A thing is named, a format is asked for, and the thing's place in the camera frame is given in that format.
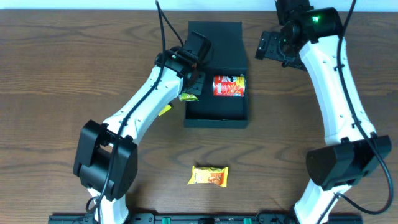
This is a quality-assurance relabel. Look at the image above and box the green snack packet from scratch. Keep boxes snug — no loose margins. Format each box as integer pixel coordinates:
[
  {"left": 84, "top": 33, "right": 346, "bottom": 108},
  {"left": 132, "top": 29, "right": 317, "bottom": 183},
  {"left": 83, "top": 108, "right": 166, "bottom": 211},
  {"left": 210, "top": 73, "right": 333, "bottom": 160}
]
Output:
[{"left": 178, "top": 93, "right": 198, "bottom": 101}]

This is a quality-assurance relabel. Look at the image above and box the red Pringles can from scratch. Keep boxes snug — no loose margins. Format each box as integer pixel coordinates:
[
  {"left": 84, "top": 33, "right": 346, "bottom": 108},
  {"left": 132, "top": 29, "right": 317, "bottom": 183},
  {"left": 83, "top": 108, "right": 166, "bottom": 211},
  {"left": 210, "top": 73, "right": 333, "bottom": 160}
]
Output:
[{"left": 213, "top": 75, "right": 246, "bottom": 97}]

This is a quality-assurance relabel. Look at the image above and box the yellow snack packet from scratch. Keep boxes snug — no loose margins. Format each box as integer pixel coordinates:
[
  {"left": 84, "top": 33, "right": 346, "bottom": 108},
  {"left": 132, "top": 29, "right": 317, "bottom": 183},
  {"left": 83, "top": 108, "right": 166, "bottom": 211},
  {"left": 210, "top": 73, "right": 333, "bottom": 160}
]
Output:
[{"left": 158, "top": 103, "right": 172, "bottom": 116}]

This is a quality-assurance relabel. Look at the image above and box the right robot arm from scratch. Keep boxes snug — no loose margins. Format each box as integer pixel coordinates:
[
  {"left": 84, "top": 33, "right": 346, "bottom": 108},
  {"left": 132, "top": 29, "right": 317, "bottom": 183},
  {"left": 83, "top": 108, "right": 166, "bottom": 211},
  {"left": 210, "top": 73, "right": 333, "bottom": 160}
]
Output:
[{"left": 256, "top": 0, "right": 394, "bottom": 223}]

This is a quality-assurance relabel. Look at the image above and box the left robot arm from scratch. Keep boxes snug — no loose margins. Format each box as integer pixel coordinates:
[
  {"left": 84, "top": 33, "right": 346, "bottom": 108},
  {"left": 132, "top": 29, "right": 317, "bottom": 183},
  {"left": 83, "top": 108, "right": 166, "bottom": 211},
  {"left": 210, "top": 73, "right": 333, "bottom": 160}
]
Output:
[{"left": 73, "top": 32, "right": 211, "bottom": 223}]

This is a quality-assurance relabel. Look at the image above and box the dark green open box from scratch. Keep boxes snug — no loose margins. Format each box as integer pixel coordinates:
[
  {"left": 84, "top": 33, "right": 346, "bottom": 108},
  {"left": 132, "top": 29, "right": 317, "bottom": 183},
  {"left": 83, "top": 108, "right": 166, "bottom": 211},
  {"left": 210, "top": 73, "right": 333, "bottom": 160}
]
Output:
[{"left": 184, "top": 21, "right": 249, "bottom": 129}]

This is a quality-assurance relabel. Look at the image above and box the orange cracker packet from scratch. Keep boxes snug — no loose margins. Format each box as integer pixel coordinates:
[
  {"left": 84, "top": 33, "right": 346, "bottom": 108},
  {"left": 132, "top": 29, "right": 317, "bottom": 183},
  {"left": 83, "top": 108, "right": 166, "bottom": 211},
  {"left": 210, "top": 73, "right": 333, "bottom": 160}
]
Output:
[{"left": 188, "top": 166, "right": 229, "bottom": 187}]

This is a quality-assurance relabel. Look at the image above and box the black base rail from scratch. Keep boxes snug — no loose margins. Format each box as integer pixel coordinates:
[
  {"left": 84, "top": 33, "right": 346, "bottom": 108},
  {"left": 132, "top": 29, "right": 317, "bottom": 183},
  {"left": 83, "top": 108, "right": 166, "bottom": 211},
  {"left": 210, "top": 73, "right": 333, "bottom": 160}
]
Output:
[{"left": 48, "top": 213, "right": 364, "bottom": 224}]

